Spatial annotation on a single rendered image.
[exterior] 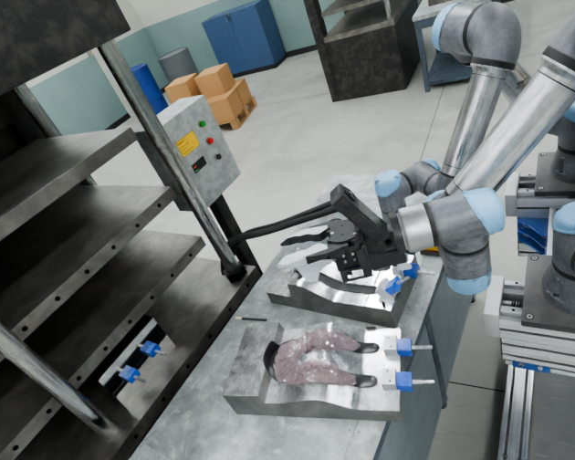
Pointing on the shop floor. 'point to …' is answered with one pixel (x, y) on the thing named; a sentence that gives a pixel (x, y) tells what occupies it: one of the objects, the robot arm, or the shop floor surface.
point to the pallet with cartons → (216, 94)
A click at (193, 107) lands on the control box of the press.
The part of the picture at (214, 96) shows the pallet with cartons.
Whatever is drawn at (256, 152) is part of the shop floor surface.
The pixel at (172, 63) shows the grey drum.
